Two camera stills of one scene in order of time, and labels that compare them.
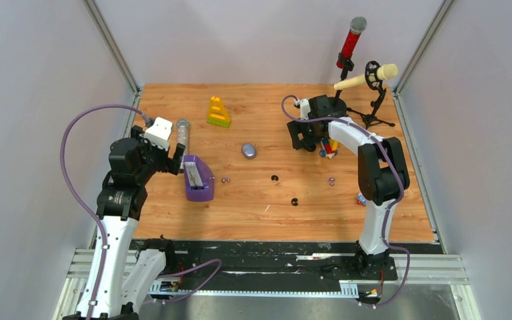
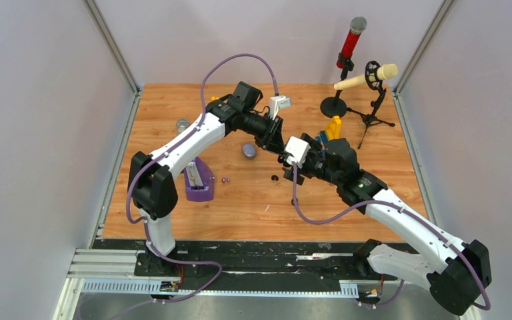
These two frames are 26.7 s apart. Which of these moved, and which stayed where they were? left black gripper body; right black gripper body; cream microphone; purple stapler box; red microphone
Moved: left black gripper body; right black gripper body
Stayed: red microphone; cream microphone; purple stapler box
